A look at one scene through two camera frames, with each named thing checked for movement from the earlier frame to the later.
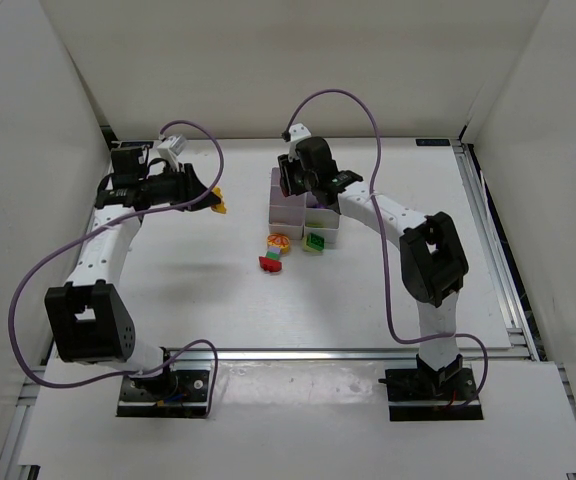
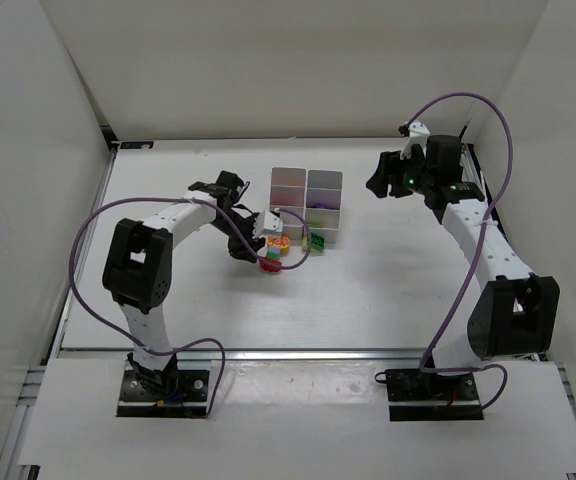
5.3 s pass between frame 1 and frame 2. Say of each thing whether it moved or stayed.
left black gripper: moved
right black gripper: moved
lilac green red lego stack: stayed
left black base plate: stayed
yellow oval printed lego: stayed
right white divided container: stayed
